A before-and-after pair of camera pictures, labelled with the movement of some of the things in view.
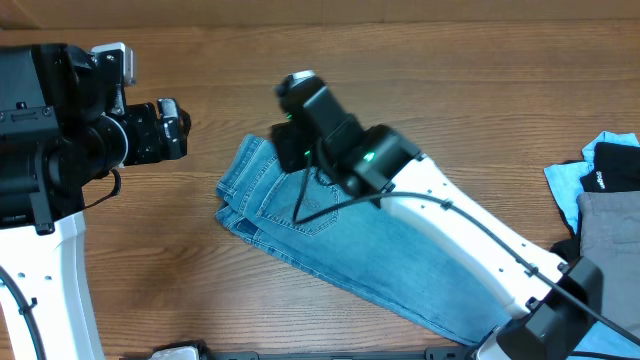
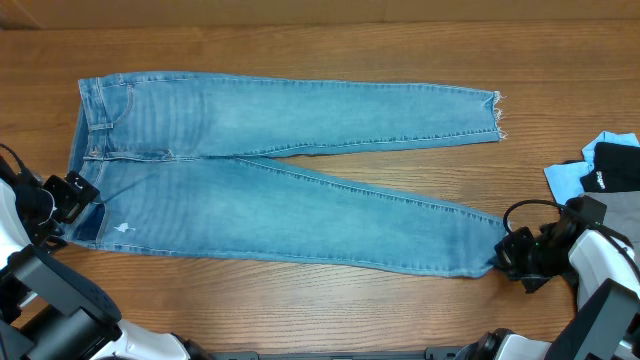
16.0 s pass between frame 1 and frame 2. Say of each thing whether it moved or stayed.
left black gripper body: moved
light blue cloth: stayed
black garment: stayed
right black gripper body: moved
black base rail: stayed
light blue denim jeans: moved
